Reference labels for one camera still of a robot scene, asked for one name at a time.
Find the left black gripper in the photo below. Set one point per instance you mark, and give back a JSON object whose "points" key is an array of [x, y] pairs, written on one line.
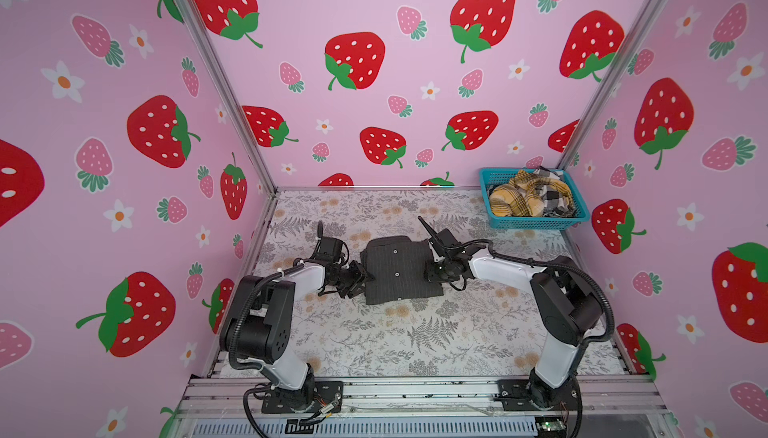
{"points": [[359, 276]]}

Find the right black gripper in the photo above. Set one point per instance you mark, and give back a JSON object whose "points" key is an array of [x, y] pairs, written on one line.
{"points": [[428, 274]]}

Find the dark grey striped shirt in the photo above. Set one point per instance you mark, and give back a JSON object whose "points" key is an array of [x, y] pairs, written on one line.
{"points": [[396, 267]]}

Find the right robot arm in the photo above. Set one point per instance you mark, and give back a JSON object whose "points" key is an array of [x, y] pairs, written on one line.
{"points": [[573, 308]]}

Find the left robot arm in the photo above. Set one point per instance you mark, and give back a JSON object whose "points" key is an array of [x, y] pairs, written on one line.
{"points": [[256, 331]]}

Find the teal plastic basket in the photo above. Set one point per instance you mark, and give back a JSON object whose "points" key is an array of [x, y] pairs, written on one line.
{"points": [[490, 177]]}

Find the yellow plaid shirt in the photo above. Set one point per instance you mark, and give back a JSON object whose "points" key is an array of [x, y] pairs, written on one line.
{"points": [[541, 193]]}

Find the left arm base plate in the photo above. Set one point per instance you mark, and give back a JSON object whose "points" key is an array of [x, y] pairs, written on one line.
{"points": [[303, 396]]}

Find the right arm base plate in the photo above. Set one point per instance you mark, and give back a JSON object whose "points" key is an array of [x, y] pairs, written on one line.
{"points": [[525, 396]]}

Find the aluminium rail frame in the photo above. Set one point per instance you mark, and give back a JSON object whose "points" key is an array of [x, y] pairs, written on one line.
{"points": [[461, 406]]}

